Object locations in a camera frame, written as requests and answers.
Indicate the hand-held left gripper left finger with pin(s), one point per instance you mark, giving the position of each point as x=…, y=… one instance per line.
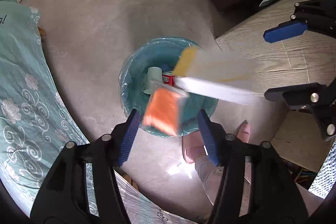
x=130, y=137

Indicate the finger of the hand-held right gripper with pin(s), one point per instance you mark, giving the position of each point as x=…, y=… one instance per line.
x=278, y=95
x=286, y=31

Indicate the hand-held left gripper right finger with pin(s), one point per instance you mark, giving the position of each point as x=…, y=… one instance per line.
x=208, y=140

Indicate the orange packet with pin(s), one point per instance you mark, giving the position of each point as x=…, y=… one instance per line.
x=162, y=111

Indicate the white yellow carton box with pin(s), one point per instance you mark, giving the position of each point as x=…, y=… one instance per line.
x=218, y=87

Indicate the teal trash bin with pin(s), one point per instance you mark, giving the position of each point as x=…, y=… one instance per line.
x=136, y=77

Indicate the white paper cup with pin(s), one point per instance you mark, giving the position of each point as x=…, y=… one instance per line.
x=153, y=77

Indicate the pink slipper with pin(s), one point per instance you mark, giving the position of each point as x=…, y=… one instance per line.
x=191, y=153

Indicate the wooden table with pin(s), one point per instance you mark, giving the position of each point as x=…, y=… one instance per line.
x=288, y=61

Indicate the red can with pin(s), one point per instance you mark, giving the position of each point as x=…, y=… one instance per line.
x=168, y=79

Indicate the silver textured sheet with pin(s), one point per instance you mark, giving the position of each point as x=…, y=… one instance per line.
x=325, y=174

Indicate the teal floral bed sheet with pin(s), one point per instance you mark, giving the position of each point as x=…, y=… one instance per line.
x=26, y=82

